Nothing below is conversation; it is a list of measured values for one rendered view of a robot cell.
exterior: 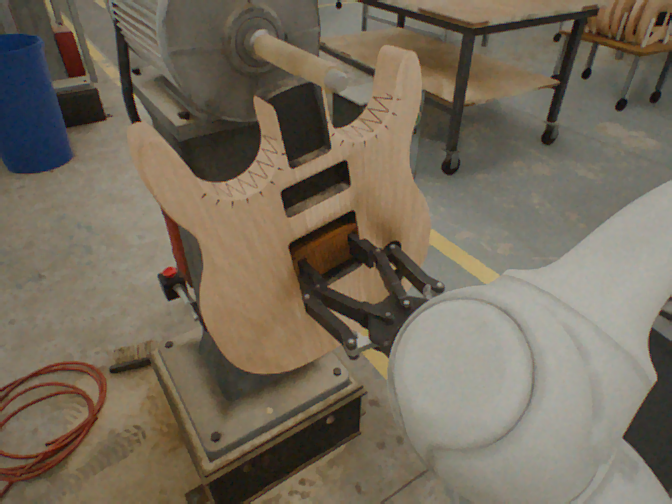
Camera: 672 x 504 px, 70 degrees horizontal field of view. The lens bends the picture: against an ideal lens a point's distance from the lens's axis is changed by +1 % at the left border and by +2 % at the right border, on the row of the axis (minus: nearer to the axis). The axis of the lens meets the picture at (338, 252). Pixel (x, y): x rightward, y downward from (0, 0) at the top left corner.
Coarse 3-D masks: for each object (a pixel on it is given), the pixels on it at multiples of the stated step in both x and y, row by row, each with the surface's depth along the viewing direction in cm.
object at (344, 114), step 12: (372, 84) 96; (336, 96) 92; (348, 96) 90; (360, 96) 90; (336, 108) 93; (348, 108) 90; (360, 108) 87; (420, 108) 95; (336, 120) 95; (348, 120) 91; (420, 120) 96
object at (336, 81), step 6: (330, 72) 55; (336, 72) 55; (330, 78) 55; (336, 78) 55; (342, 78) 55; (330, 84) 55; (336, 84) 55; (342, 84) 55; (336, 90) 56; (342, 90) 56
